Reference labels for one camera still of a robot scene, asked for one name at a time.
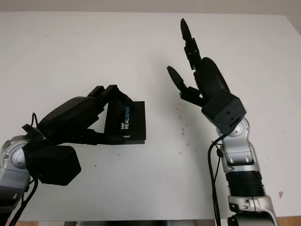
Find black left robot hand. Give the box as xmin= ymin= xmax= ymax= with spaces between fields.
xmin=37 ymin=84 xmax=135 ymax=147

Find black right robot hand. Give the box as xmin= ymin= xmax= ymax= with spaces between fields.
xmin=166 ymin=18 xmax=230 ymax=109

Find black RealSense box lid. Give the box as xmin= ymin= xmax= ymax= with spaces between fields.
xmin=103 ymin=100 xmax=146 ymax=142

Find black box base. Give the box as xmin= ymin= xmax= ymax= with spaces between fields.
xmin=110 ymin=138 xmax=146 ymax=145

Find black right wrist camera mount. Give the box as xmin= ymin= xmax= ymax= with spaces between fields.
xmin=201 ymin=90 xmax=247 ymax=136

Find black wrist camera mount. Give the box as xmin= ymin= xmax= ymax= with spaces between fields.
xmin=22 ymin=123 xmax=82 ymax=186
xmin=201 ymin=90 xmax=247 ymax=136

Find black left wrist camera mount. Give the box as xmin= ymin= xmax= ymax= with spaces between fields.
xmin=22 ymin=123 xmax=82 ymax=186

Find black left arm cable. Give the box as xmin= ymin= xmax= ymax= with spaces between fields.
xmin=7 ymin=113 xmax=40 ymax=226

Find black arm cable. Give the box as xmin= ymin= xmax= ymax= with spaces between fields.
xmin=7 ymin=113 xmax=40 ymax=226
xmin=208 ymin=135 xmax=224 ymax=226

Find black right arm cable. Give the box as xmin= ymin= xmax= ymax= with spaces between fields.
xmin=208 ymin=135 xmax=224 ymax=226

